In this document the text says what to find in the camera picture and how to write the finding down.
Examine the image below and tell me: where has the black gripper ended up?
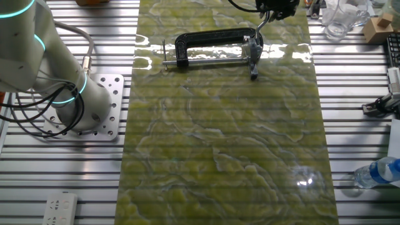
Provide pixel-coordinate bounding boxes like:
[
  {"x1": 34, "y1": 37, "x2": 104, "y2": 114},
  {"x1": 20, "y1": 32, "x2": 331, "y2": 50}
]
[{"x1": 255, "y1": 0, "x2": 300, "y2": 22}]

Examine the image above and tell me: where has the clear glass mug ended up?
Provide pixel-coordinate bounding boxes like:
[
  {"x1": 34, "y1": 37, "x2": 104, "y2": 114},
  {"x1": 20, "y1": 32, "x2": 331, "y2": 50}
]
[{"x1": 321, "y1": 0, "x2": 371, "y2": 41}]

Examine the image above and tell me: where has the large wooden block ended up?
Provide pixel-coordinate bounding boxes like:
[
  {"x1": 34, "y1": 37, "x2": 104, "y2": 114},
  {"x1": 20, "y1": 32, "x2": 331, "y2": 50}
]
[{"x1": 362, "y1": 17, "x2": 394, "y2": 44}]

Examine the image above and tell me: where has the small wooden block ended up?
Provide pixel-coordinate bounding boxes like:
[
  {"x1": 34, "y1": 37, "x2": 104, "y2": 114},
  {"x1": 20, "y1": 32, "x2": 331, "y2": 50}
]
[{"x1": 377, "y1": 12, "x2": 394, "y2": 28}]

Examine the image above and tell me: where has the translucent container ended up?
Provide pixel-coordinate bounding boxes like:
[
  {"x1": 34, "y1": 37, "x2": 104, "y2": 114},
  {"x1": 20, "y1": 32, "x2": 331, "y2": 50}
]
[{"x1": 386, "y1": 0, "x2": 400, "y2": 32}]

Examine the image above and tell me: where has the black keyboard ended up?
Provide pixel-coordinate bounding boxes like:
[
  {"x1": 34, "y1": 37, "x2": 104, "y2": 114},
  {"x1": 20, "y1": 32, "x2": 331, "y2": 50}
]
[{"x1": 386, "y1": 32, "x2": 400, "y2": 68}]

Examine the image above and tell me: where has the white ribbed device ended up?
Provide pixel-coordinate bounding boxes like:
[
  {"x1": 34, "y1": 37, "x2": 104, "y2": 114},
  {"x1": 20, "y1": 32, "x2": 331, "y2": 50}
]
[{"x1": 386, "y1": 66, "x2": 400, "y2": 93}]

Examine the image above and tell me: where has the black and silver clamp tool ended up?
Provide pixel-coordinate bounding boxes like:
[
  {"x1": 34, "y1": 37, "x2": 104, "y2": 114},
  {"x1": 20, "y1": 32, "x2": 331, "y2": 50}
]
[{"x1": 361, "y1": 92, "x2": 400, "y2": 119}]

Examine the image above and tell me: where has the green marble pattern mat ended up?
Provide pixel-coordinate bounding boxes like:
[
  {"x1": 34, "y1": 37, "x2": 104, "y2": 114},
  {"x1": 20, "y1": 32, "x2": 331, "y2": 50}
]
[{"x1": 114, "y1": 0, "x2": 340, "y2": 225}]

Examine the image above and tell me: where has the silver robot mounting plate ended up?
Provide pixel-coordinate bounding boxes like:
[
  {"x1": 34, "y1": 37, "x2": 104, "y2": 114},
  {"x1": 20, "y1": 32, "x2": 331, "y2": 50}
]
[{"x1": 42, "y1": 73, "x2": 125, "y2": 142}]

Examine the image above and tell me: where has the clear water bottle blue label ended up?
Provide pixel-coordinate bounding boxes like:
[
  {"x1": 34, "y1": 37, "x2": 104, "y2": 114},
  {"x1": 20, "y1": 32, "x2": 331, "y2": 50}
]
[{"x1": 353, "y1": 156, "x2": 400, "y2": 189}]

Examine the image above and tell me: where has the orange-brown object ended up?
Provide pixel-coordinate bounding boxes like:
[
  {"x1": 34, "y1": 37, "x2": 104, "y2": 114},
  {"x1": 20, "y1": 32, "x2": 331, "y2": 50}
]
[{"x1": 74, "y1": 0, "x2": 111, "y2": 6}]

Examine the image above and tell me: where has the white power strip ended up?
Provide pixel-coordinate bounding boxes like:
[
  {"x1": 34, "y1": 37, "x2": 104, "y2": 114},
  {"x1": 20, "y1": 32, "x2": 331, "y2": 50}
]
[{"x1": 42, "y1": 191, "x2": 79, "y2": 225}]

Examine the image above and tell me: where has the black corner bracket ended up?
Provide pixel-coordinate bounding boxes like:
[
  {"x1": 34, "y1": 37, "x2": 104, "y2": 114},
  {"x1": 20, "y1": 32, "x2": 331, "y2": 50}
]
[{"x1": 309, "y1": 0, "x2": 322, "y2": 20}]

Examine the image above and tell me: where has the black camera cable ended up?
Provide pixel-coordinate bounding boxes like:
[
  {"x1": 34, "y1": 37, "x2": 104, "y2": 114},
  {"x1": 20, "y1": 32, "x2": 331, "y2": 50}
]
[{"x1": 227, "y1": 0, "x2": 262, "y2": 14}]

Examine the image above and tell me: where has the grey cable with metal connector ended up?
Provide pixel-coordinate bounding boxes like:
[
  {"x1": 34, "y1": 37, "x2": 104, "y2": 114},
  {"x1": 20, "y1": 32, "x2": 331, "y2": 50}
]
[{"x1": 52, "y1": 19, "x2": 95, "y2": 77}]

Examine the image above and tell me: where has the black cable bundle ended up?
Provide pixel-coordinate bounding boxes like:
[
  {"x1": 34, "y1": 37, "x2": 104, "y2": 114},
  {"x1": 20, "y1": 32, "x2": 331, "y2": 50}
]
[{"x1": 0, "y1": 81, "x2": 86, "y2": 138}]

